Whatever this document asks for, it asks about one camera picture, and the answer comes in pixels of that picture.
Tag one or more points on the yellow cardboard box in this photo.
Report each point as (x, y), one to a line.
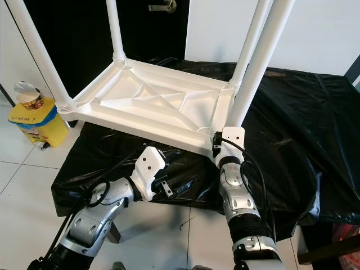
(48, 129)

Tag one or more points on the printed paper cup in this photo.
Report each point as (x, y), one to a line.
(31, 101)

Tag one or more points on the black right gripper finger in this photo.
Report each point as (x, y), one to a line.
(216, 138)

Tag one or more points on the red plastic bag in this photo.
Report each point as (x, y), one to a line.
(347, 233)

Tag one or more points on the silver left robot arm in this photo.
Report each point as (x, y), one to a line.
(101, 222)

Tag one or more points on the black plastic table cover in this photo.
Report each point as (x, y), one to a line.
(304, 124)

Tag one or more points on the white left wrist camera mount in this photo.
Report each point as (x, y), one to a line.
(149, 163)

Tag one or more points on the white plastic table leg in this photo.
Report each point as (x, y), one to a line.
(247, 45)
(264, 50)
(115, 28)
(36, 56)

